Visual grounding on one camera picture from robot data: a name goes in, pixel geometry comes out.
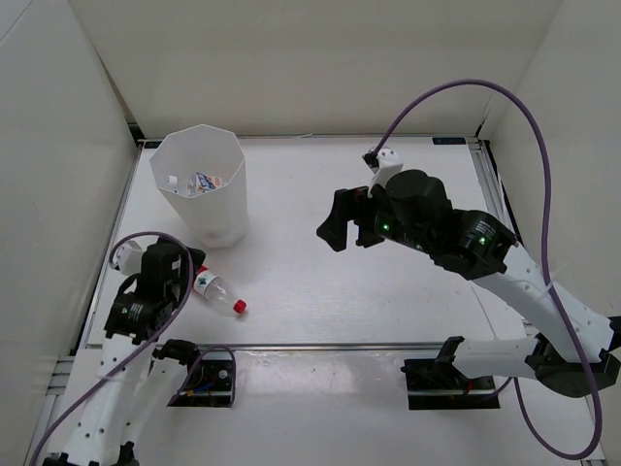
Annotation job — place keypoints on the white octagonal bin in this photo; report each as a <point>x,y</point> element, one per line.
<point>200,171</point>

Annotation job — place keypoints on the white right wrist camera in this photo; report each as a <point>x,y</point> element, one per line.
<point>384,163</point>

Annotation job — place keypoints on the red label plastic bottle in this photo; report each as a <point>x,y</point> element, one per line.
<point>218,294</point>

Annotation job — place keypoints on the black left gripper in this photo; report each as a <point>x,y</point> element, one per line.
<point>198,257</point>

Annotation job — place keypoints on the clear unlabelled plastic bottle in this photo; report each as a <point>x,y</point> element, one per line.
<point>179,186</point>

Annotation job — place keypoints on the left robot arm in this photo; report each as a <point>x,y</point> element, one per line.
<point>132,329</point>

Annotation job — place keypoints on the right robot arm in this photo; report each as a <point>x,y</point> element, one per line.
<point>572,352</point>

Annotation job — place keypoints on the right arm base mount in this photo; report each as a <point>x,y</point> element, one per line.
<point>434,386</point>

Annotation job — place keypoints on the white cap crushed bottle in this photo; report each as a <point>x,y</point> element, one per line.
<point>200,183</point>

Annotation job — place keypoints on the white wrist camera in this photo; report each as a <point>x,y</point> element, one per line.
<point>384,163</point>
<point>128,258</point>

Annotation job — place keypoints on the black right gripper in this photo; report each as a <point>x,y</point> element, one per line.
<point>347,206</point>

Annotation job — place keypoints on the blue label sticker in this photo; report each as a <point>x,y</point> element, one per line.
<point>449,141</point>

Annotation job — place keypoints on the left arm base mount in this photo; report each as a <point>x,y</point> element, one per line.
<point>211,381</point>

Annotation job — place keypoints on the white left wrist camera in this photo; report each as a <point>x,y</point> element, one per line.
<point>128,258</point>

